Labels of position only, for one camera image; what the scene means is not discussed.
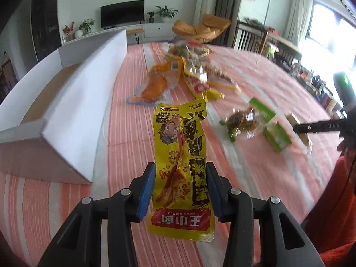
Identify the red flowers in vase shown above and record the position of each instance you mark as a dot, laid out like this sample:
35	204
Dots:
68	30

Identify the pile of assorted snack packets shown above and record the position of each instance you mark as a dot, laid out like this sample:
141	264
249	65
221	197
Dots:
194	58

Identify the white cardboard box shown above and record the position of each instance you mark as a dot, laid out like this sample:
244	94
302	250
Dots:
78	94

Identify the yellow cartoon snack packet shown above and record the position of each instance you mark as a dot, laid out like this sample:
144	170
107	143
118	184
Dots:
178	150

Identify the dark grey curtain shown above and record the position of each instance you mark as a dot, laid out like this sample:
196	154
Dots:
228	2

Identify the orange snack packet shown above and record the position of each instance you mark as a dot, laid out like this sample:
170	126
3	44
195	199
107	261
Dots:
154	87

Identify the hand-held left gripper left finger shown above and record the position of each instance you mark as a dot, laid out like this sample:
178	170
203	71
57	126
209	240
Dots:
146	194

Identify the tan snack packet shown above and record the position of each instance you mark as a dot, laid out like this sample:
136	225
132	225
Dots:
304	140

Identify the black television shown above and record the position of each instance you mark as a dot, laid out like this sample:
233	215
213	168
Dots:
122	14

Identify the small potted plant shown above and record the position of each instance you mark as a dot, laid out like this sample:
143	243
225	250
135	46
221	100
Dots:
151	16

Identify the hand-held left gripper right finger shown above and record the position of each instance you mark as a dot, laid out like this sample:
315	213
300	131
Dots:
215	197

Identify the cluttered side table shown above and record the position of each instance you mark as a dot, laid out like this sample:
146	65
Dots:
306	69

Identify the window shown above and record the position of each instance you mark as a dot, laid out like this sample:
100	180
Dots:
331	33

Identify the large potted plant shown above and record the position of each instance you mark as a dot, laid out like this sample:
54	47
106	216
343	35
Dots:
166	12

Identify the yellow red snack packet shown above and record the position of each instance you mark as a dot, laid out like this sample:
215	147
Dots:
201	87

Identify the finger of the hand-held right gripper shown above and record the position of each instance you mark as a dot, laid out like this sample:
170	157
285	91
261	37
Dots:
319	126

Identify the clear dark snack packet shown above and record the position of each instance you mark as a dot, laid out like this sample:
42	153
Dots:
242	122

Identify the white curtain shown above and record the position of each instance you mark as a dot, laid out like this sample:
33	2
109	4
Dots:
299	14

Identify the potted plant in white pot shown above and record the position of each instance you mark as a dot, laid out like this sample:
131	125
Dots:
86	25

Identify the wooden stool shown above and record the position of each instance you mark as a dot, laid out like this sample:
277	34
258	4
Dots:
135	31

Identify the dark cabinet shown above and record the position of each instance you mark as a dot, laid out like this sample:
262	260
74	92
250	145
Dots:
44	25

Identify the white television cabinet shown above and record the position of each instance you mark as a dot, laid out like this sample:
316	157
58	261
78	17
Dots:
158	30

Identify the orange lounge chair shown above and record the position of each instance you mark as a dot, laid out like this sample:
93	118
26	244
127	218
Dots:
200	29

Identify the dark wooden chair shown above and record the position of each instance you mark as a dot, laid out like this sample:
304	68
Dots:
247	37

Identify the person's right forearm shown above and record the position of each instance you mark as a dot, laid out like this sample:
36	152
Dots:
333	200

